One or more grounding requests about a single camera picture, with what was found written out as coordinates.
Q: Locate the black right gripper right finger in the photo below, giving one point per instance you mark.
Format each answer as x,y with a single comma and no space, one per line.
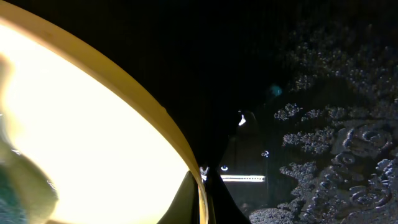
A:
222,208

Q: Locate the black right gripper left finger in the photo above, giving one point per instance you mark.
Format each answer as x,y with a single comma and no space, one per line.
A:
184,208

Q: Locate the round black serving tray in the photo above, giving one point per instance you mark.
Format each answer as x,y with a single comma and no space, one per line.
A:
294,103

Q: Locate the yellow plate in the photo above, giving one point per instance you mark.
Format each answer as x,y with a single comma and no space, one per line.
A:
81,140

